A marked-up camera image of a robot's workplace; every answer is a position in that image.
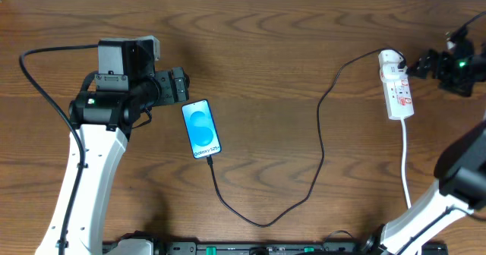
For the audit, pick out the blue Galaxy smartphone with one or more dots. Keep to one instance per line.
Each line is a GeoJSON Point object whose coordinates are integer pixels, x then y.
{"type": "Point", "coordinates": [201, 129]}

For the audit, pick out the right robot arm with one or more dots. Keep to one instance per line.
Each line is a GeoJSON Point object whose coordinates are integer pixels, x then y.
{"type": "Point", "coordinates": [459, 186]}

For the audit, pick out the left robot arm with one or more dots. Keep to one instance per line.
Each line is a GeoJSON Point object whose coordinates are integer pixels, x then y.
{"type": "Point", "coordinates": [101, 119]}

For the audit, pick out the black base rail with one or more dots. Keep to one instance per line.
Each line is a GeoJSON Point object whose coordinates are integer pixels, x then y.
{"type": "Point", "coordinates": [143, 243]}

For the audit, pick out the white power strip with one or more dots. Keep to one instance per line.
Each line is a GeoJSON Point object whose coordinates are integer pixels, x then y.
{"type": "Point", "coordinates": [397, 92]}

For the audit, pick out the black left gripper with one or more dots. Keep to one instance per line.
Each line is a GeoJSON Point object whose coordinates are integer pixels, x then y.
{"type": "Point", "coordinates": [177, 89]}

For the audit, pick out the white USB charger plug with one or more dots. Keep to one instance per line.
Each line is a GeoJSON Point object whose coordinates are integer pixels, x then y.
{"type": "Point", "coordinates": [391, 61]}

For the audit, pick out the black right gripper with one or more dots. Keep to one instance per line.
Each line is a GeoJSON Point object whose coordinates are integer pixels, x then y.
{"type": "Point", "coordinates": [430, 63]}

